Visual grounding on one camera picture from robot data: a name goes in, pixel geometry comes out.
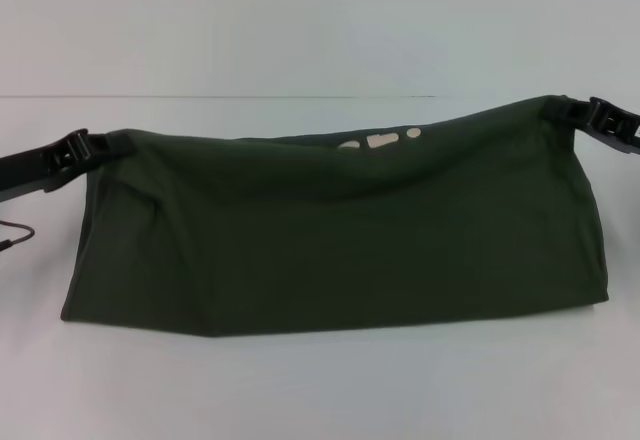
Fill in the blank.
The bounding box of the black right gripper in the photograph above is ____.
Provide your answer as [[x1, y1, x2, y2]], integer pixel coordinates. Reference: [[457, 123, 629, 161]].
[[543, 94, 640, 157]]

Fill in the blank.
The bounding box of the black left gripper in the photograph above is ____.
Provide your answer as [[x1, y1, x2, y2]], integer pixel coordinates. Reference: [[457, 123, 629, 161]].
[[0, 129, 137, 199]]

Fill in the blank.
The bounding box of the dark green t-shirt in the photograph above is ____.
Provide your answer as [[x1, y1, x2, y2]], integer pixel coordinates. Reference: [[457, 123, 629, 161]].
[[58, 93, 612, 340]]

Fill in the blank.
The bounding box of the left gripper dark cable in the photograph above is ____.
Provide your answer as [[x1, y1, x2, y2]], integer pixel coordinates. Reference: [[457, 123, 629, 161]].
[[0, 219, 35, 250]]

